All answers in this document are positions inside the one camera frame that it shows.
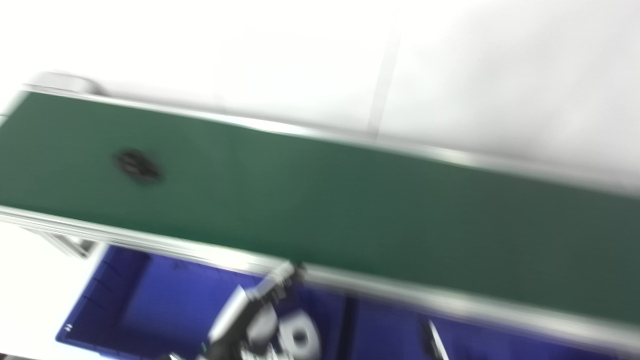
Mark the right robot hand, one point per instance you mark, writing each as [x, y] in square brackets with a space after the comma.
[437, 342]

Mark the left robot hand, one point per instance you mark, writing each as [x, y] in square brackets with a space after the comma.
[245, 315]

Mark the black flange part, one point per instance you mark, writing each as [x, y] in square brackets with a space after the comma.
[137, 166]

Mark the white flange part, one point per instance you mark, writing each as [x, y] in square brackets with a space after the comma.
[301, 336]

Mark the blue plastic bin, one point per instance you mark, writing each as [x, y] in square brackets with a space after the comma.
[165, 305]
[500, 342]

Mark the green conveyor belt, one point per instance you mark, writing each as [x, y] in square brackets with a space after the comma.
[350, 200]
[150, 242]

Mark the aluminium conveyor leg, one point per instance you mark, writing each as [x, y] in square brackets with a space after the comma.
[60, 242]

